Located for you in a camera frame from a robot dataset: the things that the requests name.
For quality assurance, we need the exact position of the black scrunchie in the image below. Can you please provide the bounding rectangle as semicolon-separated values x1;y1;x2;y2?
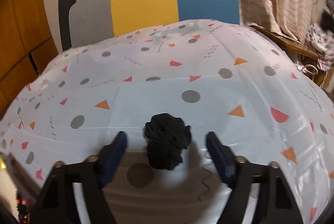
144;113;192;170

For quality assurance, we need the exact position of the patterned white tablecloth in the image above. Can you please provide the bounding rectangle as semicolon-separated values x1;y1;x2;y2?
1;20;333;223

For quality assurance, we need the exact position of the wooden side table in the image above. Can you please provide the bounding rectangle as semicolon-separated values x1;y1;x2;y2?
251;25;333;92

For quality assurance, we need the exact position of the wooden panel cabinet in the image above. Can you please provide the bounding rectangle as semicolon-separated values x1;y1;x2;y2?
1;0;58;115

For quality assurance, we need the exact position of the crumpled clothes pile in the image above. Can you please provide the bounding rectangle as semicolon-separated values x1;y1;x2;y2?
305;23;333;71

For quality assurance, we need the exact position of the grey yellow blue chair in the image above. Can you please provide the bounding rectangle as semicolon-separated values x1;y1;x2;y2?
58;0;241;51

